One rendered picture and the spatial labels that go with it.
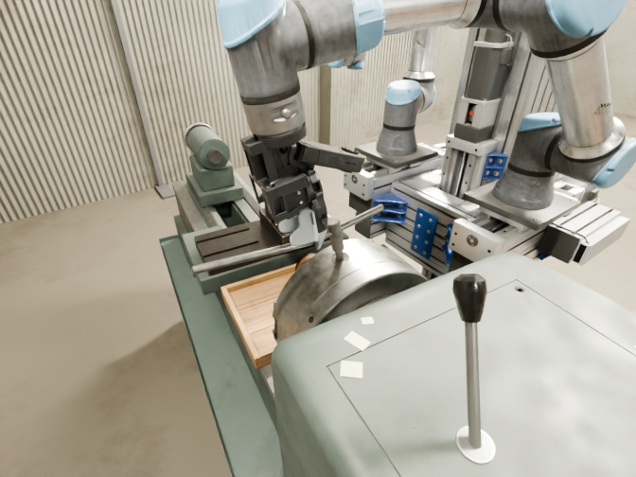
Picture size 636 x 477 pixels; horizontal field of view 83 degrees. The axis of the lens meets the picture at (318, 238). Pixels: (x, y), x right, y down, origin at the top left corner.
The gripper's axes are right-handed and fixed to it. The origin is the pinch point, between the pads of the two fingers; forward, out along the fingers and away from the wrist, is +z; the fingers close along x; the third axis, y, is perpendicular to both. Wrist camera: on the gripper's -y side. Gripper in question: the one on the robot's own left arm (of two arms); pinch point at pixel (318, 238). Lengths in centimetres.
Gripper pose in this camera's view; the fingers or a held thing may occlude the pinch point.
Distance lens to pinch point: 60.5
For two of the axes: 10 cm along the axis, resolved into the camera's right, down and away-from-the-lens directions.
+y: -8.6, 4.1, -2.9
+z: 1.7, 7.8, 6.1
